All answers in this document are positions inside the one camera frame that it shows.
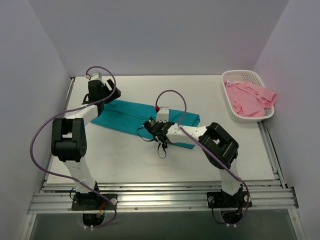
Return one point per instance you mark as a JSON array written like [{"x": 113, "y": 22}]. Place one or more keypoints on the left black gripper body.
[{"x": 113, "y": 89}]

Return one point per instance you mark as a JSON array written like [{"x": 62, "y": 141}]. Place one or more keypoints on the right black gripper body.
[{"x": 162, "y": 135}]

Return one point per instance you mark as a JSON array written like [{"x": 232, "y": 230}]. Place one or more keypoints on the teal t-shirt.
[{"x": 127, "y": 117}]

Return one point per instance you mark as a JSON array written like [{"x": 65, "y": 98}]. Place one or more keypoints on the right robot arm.
[{"x": 220, "y": 148}]

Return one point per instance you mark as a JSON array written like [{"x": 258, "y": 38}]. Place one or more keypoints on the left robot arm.
[{"x": 68, "y": 138}]

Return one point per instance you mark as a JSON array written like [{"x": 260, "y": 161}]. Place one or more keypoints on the pink t-shirt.
[{"x": 250, "y": 100}]

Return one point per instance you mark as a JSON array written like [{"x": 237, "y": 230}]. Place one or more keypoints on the white perforated plastic basket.
[{"x": 241, "y": 76}]

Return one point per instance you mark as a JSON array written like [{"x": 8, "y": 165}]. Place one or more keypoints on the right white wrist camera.
[{"x": 162, "y": 114}]

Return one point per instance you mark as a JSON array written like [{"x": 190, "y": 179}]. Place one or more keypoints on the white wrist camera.
[
  {"x": 162, "y": 114},
  {"x": 96, "y": 76}
]

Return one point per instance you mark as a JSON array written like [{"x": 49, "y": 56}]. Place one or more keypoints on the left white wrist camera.
[{"x": 96, "y": 76}]

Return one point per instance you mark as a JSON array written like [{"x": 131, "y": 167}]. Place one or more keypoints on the aluminium rail frame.
[{"x": 130, "y": 167}]

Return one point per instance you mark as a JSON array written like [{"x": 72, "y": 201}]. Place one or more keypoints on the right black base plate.
[{"x": 222, "y": 200}]

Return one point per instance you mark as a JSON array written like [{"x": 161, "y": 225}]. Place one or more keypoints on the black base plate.
[
  {"x": 222, "y": 200},
  {"x": 91, "y": 202}
]

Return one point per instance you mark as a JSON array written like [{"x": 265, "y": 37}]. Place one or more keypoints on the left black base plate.
[{"x": 91, "y": 202}]

